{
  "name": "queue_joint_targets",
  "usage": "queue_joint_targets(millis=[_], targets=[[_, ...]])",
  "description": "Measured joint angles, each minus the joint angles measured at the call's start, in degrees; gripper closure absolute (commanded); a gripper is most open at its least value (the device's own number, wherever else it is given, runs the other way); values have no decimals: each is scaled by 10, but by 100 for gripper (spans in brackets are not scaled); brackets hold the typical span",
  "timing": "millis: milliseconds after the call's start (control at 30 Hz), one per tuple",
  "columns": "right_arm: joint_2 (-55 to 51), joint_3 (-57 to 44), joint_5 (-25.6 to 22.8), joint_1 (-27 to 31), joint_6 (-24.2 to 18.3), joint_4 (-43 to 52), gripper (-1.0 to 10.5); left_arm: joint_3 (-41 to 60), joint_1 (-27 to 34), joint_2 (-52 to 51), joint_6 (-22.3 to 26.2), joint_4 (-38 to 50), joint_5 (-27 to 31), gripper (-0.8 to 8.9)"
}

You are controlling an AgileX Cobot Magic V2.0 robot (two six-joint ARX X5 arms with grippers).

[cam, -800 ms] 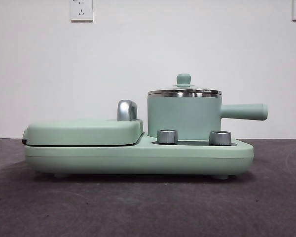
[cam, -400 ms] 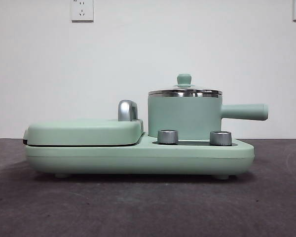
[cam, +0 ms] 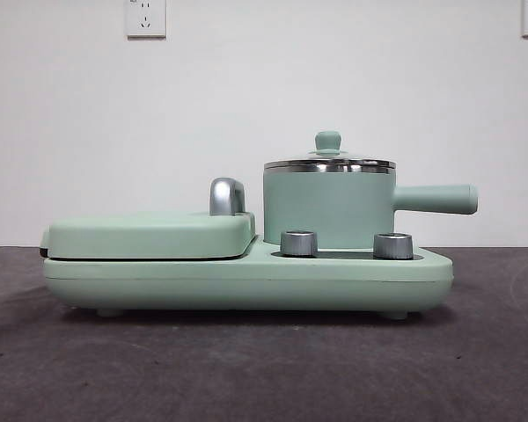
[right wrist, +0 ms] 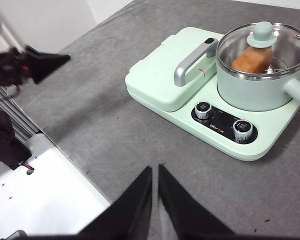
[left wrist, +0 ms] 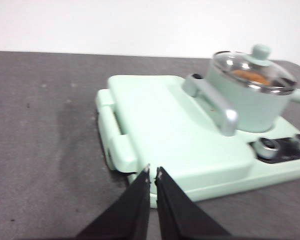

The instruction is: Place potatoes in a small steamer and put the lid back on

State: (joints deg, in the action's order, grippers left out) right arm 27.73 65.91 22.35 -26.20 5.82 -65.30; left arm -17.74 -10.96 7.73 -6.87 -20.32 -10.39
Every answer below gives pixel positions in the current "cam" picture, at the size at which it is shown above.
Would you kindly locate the glass pot lid green knob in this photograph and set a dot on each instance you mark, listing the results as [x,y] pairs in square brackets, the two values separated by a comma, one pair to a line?
[328,140]

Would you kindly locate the silver control knob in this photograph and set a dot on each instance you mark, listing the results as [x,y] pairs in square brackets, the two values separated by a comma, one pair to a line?
[392,245]
[298,243]

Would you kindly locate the green breakfast maker base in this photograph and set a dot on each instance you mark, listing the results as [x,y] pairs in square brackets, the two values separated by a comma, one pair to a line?
[202,281]

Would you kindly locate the green hinged griddle cover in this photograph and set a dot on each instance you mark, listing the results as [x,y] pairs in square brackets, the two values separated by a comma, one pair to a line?
[136,235]

